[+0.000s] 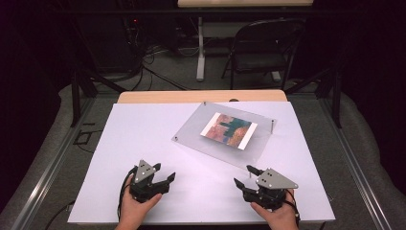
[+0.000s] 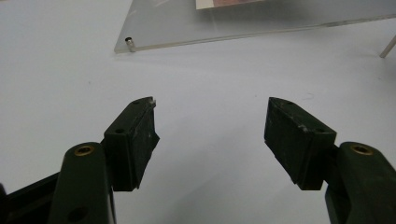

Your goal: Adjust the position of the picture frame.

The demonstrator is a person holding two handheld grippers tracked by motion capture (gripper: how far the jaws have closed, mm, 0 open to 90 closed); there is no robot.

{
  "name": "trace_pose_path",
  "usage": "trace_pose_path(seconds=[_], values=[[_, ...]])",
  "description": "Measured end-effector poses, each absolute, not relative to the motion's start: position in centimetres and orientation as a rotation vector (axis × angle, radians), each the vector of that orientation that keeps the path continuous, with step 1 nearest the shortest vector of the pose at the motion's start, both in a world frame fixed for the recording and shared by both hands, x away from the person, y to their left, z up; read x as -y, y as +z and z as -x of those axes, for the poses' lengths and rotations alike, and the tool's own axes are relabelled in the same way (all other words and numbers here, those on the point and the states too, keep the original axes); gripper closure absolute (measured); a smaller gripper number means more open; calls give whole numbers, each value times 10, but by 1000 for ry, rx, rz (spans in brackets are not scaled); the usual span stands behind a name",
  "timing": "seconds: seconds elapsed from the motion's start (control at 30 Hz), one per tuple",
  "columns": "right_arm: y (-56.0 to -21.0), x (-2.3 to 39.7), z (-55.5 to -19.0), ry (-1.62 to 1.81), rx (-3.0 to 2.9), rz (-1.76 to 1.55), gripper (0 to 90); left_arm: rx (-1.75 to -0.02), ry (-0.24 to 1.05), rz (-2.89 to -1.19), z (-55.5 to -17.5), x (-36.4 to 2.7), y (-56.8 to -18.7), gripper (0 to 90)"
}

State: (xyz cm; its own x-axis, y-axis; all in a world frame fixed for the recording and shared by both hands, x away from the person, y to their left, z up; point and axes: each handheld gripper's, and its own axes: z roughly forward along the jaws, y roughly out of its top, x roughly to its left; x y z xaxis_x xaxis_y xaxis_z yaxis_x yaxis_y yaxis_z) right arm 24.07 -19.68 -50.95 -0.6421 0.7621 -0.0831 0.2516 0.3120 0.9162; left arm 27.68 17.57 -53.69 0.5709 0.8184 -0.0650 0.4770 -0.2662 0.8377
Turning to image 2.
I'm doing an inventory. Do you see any colourful photo print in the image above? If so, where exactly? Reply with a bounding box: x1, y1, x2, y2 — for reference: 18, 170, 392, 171
195, 0, 266, 10

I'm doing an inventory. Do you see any clear acrylic photo frame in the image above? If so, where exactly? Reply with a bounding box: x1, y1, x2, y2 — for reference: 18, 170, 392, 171
113, 0, 396, 54

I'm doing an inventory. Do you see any silver metal frame peg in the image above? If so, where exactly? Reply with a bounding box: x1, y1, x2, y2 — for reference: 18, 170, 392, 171
378, 34, 396, 59
124, 36, 137, 53

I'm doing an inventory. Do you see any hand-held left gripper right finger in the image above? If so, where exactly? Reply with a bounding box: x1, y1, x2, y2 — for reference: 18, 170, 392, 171
263, 96, 396, 224

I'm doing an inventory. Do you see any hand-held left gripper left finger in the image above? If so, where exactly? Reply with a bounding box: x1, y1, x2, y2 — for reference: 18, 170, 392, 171
47, 96, 161, 224

